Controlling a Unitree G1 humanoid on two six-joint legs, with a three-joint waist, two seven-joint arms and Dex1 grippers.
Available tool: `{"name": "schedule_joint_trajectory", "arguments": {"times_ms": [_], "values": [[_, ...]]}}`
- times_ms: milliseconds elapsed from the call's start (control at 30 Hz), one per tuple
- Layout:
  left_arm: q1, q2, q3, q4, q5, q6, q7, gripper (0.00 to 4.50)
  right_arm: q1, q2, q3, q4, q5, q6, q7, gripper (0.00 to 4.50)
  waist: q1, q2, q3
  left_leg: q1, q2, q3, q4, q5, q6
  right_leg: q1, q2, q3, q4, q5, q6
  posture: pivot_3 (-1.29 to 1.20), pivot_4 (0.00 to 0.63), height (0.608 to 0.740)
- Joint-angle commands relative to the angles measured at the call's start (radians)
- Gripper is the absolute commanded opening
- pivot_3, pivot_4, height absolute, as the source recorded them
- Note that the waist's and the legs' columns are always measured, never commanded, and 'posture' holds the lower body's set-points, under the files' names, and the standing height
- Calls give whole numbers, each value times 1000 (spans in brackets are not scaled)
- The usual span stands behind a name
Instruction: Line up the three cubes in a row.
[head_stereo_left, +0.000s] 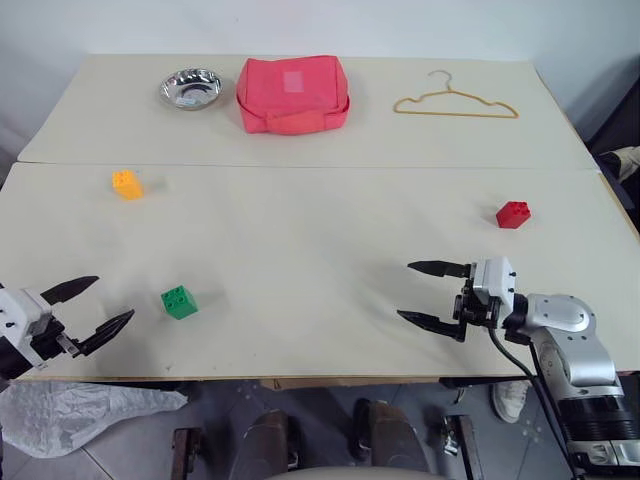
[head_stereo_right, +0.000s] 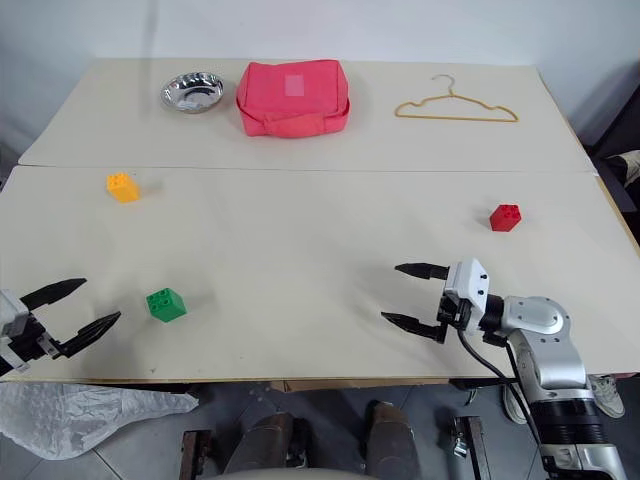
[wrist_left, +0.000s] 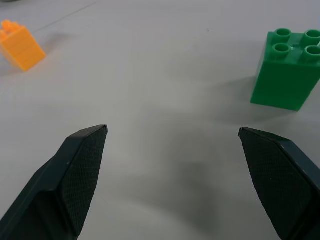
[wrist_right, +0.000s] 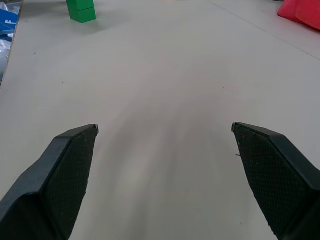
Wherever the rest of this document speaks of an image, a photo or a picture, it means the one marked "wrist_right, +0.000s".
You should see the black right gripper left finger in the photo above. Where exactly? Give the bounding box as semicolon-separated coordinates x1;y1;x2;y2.
0;123;100;240

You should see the green block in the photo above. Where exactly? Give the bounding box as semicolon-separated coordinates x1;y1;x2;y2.
65;0;97;24

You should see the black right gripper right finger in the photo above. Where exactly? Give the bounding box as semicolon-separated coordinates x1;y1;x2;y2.
231;122;320;240

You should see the blue box with white print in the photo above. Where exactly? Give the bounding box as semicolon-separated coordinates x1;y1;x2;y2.
0;8;20;35

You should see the red cloth object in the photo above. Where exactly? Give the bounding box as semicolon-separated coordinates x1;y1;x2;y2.
276;0;320;31

